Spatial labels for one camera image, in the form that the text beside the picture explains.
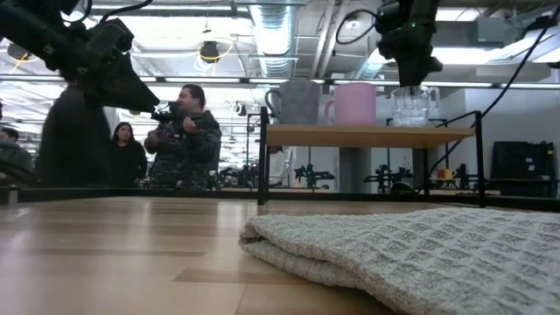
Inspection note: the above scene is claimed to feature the wooden box platform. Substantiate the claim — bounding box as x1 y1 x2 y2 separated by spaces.
256 106 487 209

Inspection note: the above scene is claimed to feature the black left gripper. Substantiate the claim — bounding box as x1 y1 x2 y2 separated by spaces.
51 39 161 115

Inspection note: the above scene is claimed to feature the black aluminium table frame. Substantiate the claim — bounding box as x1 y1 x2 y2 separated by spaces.
0 184 560 214

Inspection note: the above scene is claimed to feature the pink plastic mug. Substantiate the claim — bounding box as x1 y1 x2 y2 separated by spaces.
323 82 378 127

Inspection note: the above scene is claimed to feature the person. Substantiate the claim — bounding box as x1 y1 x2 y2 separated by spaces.
110 122 149 188
0 126 35 181
36 72 114 188
143 83 223 190

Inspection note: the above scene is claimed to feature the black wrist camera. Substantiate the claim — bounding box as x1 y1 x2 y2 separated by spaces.
84 17 136 57
374 0 413 34

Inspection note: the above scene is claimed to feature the silver ceiling ventilation duct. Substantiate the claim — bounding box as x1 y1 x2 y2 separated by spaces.
248 3 301 79

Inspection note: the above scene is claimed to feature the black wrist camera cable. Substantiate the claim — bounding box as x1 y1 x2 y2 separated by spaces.
97 0 155 24
334 7 382 46

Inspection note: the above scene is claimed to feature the black equipment cabinet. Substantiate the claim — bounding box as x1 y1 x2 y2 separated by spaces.
488 140 558 199

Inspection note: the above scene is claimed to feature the grey folded waffle cloth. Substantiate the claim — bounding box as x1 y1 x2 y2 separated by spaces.
238 206 560 315

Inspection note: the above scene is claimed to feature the grey ceramic mug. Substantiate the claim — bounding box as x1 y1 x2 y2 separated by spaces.
263 79 322 126

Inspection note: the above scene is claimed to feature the black hanging cable reel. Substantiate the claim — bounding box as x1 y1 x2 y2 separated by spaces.
198 39 222 64

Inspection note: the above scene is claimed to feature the black handheld video camera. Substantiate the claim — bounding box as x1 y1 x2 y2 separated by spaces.
150 101 186 124

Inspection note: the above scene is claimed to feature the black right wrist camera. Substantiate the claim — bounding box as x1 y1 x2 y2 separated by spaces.
374 0 413 34

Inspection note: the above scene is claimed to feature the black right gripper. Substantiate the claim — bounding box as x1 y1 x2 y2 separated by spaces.
374 0 445 91

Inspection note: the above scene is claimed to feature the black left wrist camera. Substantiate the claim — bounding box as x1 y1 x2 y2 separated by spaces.
84 17 136 57

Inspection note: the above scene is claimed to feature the long black arm cable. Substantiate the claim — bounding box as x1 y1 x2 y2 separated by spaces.
426 3 560 179

